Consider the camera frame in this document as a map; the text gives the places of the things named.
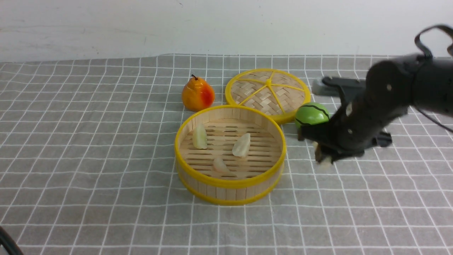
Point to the woven bamboo steamer lid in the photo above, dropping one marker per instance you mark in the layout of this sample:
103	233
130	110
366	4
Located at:
273	92

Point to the cream dumpling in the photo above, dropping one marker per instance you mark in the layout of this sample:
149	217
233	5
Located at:
327	160

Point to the pale translucent dumpling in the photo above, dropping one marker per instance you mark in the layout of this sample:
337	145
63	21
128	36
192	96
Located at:
241	146

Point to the bamboo steamer tray yellow rim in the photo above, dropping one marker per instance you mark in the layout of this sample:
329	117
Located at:
252	177

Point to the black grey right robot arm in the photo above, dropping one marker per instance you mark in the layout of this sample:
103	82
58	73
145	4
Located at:
430	79

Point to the green toy watermelon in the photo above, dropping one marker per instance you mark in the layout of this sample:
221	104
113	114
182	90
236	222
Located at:
311	114

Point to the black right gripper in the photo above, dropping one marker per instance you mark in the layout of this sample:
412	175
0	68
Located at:
367	107

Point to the orange toy pear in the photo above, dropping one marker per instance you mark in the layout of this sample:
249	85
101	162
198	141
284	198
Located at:
197	94

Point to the white dumpling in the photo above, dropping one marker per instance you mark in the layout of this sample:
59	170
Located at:
220	166

